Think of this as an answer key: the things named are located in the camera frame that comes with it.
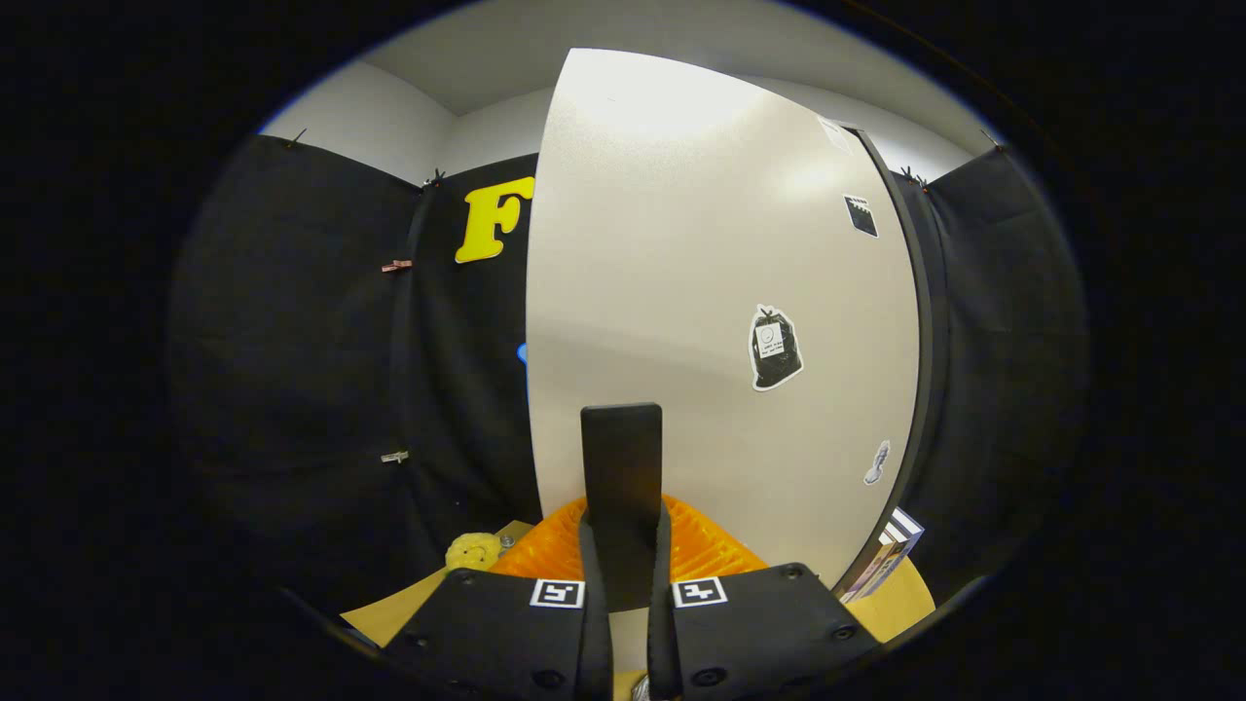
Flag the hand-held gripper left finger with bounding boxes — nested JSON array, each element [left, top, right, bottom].
[[385, 497, 614, 701]]

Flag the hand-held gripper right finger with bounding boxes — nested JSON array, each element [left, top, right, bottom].
[[647, 495, 882, 701]]

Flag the black door handle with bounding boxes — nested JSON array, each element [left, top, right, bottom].
[[581, 403, 664, 612]]

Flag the grey shoe cabinet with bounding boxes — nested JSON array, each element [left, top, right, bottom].
[[839, 122, 937, 597]]

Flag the yellow pineapple plush toy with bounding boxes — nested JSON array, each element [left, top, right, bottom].
[[446, 533, 502, 572]]

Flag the white purple carton box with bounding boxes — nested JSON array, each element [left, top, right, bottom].
[[881, 506, 924, 561], [839, 538, 911, 603]]

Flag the black backdrop cloth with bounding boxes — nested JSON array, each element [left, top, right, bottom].
[[170, 134, 1086, 624]]

